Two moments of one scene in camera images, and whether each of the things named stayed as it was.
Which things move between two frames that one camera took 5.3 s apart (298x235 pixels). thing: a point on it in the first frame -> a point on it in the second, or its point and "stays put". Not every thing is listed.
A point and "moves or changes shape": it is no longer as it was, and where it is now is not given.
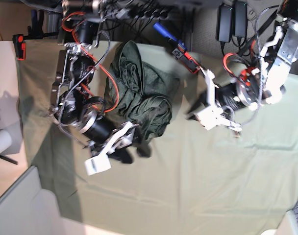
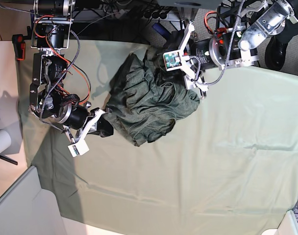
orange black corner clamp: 19,46 stays put
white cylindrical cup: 1,140 stays put
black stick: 7,159 stays put
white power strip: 139,14 stays put
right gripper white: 211,116 -> 175,60
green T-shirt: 138,90 moves or changes shape
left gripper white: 102,162 -> 104,129
